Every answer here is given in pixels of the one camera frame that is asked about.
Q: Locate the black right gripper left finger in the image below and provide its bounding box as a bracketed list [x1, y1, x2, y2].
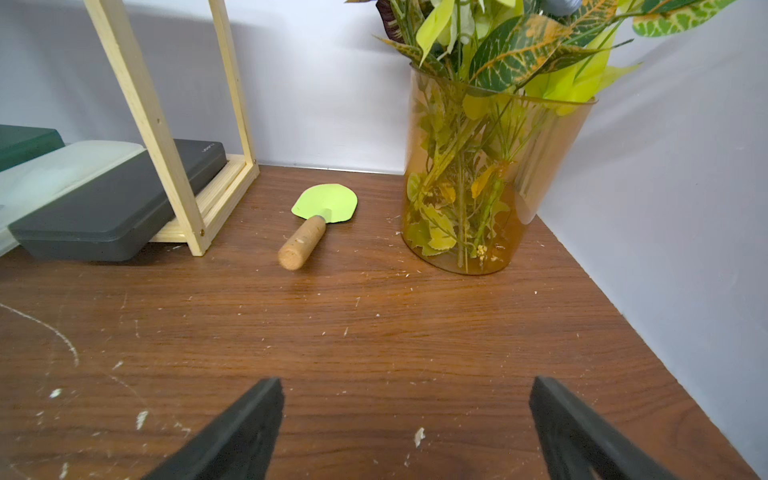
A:
[145, 377, 285, 479]

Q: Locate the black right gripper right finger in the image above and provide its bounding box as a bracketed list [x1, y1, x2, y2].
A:
[529, 376, 675, 480]

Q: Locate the translucent rounded pencil case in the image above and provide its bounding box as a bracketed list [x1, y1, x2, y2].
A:
[1, 140, 146, 254]

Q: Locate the dark green pencil case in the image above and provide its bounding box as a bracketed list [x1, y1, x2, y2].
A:
[0, 124, 65, 172]

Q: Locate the light wooden shelf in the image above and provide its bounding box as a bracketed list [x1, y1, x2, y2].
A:
[82, 0, 261, 258]

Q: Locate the dark grey pencil case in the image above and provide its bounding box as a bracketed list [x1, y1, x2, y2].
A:
[8, 139, 229, 263]

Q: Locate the amber glass vase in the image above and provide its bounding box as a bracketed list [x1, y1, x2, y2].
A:
[402, 69, 595, 275]

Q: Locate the artificial green leafy plant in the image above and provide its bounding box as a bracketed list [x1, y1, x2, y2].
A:
[375, 1, 729, 95]

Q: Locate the green trowel with wooden handle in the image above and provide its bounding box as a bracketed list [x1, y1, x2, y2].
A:
[277, 184, 358, 271]

